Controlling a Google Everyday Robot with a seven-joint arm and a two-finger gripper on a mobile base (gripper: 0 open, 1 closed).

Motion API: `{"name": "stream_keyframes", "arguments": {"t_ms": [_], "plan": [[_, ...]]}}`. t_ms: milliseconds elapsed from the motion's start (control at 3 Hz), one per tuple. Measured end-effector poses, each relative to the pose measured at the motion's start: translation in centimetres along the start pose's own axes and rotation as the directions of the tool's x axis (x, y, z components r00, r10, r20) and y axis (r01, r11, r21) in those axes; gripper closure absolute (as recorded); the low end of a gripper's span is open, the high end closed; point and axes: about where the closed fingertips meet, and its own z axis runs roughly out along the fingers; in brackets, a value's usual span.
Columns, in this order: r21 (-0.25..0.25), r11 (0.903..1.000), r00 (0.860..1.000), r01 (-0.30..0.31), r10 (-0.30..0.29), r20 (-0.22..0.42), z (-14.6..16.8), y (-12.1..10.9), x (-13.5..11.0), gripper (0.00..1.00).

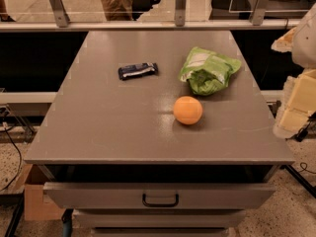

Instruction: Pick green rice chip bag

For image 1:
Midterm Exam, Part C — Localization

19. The grey drawer cabinet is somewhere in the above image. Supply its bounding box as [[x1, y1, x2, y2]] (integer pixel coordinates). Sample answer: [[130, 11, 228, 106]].
[[26, 31, 293, 237]]

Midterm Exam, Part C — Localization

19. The open top drawer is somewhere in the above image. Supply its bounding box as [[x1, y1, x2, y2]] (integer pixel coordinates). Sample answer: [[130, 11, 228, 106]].
[[42, 164, 277, 211]]

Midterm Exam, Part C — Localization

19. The person in brown trousers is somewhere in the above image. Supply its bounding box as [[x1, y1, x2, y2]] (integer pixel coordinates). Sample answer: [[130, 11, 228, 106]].
[[101, 0, 133, 21]]

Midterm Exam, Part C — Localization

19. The metal railing frame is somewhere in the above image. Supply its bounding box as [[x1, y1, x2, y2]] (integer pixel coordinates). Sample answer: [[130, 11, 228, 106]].
[[0, 0, 302, 34]]

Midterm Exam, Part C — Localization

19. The dark blue snack bar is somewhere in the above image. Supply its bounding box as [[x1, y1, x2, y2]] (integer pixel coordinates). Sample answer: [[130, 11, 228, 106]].
[[118, 62, 158, 81]]

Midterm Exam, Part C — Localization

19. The black power adapter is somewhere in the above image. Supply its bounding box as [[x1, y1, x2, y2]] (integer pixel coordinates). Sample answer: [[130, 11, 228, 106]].
[[294, 126, 308, 142]]

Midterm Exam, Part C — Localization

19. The green rice chip bag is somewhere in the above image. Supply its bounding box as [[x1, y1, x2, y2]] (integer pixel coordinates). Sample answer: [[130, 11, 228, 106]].
[[179, 46, 242, 96]]

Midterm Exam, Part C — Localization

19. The cardboard box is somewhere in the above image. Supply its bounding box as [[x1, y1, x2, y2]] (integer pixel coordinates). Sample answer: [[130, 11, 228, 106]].
[[24, 165, 64, 221]]

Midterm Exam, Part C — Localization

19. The black floor cable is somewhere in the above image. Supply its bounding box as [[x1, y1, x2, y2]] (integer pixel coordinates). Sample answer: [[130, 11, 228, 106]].
[[0, 121, 24, 193]]

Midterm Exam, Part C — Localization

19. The black drawer handle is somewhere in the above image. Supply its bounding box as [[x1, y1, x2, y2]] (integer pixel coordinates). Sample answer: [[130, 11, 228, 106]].
[[142, 194, 179, 208]]

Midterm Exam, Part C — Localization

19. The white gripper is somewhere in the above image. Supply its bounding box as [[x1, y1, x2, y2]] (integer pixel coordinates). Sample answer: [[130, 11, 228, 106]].
[[271, 4, 316, 138]]

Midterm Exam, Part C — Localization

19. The orange ball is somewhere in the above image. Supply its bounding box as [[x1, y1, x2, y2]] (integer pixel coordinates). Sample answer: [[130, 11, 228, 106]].
[[173, 96, 203, 125]]

